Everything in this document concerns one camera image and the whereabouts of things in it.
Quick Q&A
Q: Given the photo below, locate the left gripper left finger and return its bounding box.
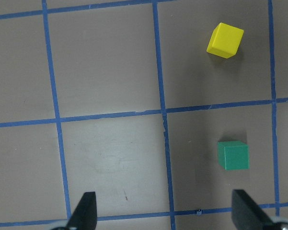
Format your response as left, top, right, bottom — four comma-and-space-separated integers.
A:
65, 192, 97, 230

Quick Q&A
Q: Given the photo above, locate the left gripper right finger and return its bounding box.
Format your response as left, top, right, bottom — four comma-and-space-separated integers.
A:
231, 189, 273, 230

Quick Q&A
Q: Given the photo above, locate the yellow block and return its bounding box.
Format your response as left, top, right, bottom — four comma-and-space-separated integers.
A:
206, 23, 244, 59

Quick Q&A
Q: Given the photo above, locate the green block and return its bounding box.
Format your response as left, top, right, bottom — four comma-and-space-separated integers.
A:
217, 141, 250, 171

